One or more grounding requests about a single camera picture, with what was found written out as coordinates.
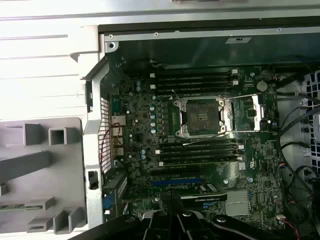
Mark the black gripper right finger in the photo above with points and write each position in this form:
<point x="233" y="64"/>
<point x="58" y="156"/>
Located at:
<point x="192" y="227"/>

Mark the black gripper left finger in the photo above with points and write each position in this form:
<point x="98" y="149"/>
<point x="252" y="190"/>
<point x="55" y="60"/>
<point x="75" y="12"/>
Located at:
<point x="155" y="227"/>

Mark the metal socket locking lever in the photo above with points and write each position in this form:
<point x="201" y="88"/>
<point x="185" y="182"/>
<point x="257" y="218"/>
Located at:
<point x="175" y="94"/>
<point x="190" y="143"/>

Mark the metal socket cover frame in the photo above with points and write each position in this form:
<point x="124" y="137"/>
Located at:
<point x="258" y="107"/>

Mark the CPU socket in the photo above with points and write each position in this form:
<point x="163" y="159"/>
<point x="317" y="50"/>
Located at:
<point x="200" y="116"/>

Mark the black graphics card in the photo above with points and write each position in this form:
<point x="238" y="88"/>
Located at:
<point x="207" y="197"/>

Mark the blue expansion slot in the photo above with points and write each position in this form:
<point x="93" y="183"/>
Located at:
<point x="175" y="182"/>

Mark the silver chipset heatsink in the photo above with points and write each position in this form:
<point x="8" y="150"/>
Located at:
<point x="237" y="202"/>

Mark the black expansion slot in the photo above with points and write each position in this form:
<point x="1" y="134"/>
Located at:
<point x="175" y="174"/>

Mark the RAM slot with white latches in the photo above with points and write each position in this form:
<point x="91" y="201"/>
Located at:
<point x="200" y="161"/>
<point x="195" y="84"/>
<point x="200" y="149"/>
<point x="195" y="73"/>

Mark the green motherboard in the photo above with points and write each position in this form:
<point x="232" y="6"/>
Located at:
<point x="260" y="162"/>

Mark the black open PC case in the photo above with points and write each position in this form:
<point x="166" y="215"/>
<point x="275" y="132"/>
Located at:
<point x="92" y="140"/>

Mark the grey parts rack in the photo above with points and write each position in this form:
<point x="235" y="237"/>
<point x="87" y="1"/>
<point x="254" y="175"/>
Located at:
<point x="67" y="162"/>

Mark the silver coin battery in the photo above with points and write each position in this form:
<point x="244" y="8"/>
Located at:
<point x="261" y="85"/>

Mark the silver perforated drive cage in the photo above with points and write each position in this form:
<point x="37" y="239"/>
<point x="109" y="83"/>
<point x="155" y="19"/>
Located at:
<point x="310" y="85"/>

